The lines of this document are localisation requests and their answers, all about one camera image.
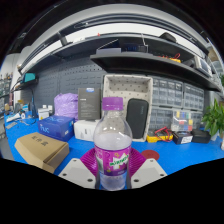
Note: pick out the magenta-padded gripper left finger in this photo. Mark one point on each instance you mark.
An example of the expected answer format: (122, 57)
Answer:
(78, 170)

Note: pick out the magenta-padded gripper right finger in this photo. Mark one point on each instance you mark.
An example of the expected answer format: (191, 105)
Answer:
(146, 170)

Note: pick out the clear bottle with purple cap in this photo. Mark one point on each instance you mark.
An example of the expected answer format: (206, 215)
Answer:
(112, 143)

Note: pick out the flat round red coaster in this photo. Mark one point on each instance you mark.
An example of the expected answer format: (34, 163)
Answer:
(150, 154)

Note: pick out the yellow multimeter with red leads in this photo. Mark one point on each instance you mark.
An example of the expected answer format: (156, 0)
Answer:
(155, 138)

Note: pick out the white carton box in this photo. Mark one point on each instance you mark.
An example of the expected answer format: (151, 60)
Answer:
(84, 130)

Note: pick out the brown cardboard box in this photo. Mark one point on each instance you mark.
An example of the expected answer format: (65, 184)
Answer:
(40, 150)

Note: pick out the black box with white label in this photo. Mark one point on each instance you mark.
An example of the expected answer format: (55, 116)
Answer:
(182, 138)

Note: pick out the blue carton box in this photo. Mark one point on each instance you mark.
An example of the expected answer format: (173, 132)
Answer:
(55, 127)

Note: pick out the grey small-parts drawer cabinet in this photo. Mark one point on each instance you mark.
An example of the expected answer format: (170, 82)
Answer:
(160, 118)
(194, 97)
(167, 92)

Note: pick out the clear organizer box, coloured parts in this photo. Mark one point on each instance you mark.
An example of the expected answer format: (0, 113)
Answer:
(182, 120)

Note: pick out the black case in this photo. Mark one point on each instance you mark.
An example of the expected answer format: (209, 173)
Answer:
(201, 136)

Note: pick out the purple plastic bag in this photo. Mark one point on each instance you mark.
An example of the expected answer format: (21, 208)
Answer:
(66, 106)

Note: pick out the dark grey flat box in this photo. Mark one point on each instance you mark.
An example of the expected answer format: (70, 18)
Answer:
(89, 104)

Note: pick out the green potted plant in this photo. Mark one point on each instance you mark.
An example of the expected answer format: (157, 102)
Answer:
(213, 118)

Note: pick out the beige polka dot fabric bin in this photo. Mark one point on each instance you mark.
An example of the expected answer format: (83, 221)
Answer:
(125, 86)

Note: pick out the dark metal shelf unit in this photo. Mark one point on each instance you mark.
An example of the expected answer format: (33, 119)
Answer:
(133, 61)

